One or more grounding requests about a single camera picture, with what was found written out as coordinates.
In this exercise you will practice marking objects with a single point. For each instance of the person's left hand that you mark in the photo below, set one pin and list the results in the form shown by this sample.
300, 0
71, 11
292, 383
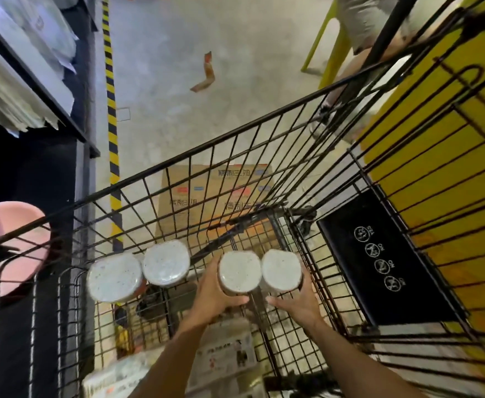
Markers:
209, 300

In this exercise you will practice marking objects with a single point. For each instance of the person's right hand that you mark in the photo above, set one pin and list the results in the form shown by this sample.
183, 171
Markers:
302, 304

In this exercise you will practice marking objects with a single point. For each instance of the person's left thumb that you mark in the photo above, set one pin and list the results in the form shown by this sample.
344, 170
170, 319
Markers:
238, 301

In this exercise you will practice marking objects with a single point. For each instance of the person's right thumb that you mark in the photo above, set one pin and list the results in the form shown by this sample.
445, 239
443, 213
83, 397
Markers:
276, 302

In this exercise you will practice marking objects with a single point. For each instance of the white speckled round jar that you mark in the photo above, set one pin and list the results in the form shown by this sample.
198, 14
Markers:
281, 270
166, 263
113, 278
240, 271

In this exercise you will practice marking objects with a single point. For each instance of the person's left forearm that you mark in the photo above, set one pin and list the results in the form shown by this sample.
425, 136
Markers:
172, 360

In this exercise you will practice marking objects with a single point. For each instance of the person's right forearm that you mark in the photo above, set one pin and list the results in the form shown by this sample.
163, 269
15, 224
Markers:
350, 364

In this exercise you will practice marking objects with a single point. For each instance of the white printed carton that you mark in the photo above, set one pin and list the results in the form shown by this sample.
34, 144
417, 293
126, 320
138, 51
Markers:
225, 356

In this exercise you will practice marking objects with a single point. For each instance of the black cart seat flap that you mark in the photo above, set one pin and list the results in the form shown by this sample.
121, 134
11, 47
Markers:
371, 281

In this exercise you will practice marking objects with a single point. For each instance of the brown printed cardboard box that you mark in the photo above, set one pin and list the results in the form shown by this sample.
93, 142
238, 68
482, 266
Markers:
176, 190

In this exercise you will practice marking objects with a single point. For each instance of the white printed plastic bag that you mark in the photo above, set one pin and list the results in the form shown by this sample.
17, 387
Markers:
118, 377

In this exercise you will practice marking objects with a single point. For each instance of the yellow black hazard tape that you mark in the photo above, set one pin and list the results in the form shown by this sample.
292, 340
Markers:
112, 120

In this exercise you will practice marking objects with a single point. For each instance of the yellow panel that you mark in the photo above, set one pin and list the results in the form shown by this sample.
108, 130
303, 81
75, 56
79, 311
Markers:
433, 140

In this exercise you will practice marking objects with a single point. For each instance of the orange tape scrap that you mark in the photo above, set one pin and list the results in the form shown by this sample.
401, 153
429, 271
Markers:
208, 72

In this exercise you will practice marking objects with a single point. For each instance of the black metal shelf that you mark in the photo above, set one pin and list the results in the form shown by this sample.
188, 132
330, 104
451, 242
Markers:
80, 132

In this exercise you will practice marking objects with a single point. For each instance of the pink round plate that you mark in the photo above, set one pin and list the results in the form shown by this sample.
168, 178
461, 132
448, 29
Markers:
1, 223

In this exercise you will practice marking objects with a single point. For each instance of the yellow plastic stool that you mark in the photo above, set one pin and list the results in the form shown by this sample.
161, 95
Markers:
337, 53

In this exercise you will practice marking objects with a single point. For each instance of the stack of white plastic bags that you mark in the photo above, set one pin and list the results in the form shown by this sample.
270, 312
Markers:
14, 78

